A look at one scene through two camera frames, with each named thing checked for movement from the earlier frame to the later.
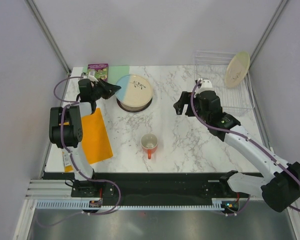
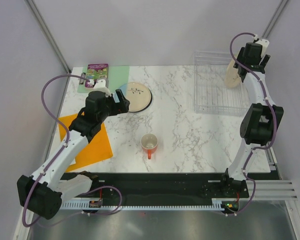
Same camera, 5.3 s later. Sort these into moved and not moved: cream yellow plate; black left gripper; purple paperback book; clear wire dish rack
Moved: black left gripper
Not moved: cream yellow plate; purple paperback book; clear wire dish rack
